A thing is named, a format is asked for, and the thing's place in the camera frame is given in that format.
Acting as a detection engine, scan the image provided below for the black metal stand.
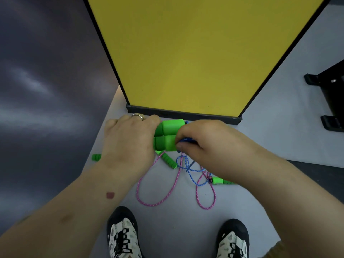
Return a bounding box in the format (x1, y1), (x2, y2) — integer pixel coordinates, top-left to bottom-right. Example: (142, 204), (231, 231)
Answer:
(304, 59), (344, 132)

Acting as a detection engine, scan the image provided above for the yellow board with black frame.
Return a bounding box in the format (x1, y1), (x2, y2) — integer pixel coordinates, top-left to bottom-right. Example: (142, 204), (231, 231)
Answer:
(82, 0), (334, 125)

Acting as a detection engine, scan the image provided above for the person's left black white shoe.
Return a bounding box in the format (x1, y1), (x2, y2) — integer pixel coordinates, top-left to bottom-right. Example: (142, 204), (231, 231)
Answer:
(107, 206), (145, 258)

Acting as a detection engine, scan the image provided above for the person's left forearm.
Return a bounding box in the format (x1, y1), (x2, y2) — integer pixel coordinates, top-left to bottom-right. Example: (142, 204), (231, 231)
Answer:
(0, 161), (147, 258)

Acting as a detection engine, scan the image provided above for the blue skipping rope cord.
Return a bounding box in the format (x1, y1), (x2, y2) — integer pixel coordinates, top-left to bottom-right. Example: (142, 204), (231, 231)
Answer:
(176, 137), (213, 186)

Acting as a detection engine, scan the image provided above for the person's right hand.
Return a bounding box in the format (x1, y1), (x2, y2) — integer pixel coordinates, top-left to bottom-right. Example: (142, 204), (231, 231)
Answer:
(175, 120), (267, 186)

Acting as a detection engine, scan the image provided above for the person's left hand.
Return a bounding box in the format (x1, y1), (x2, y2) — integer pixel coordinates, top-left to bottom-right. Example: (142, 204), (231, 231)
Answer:
(100, 113), (162, 178)

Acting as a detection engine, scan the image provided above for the person's right black white shoe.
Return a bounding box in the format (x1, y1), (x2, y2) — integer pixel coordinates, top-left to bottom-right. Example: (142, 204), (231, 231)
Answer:
(215, 219), (250, 258)

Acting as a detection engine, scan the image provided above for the pink skipping rope cord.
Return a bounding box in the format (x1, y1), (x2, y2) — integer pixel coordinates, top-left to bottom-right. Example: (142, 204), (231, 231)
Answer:
(135, 152), (217, 211)

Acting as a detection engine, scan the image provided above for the mustard yellow clothing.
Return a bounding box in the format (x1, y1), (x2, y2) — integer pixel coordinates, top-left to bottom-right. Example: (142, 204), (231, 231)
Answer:
(259, 240), (286, 258)

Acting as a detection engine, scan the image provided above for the person's black white shoe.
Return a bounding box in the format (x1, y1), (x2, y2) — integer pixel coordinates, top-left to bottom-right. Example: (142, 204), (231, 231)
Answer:
(107, 206), (145, 258)
(215, 219), (250, 258)

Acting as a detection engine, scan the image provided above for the person's right forearm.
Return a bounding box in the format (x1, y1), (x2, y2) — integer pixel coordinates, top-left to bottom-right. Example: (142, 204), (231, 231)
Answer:
(236, 152), (344, 258)

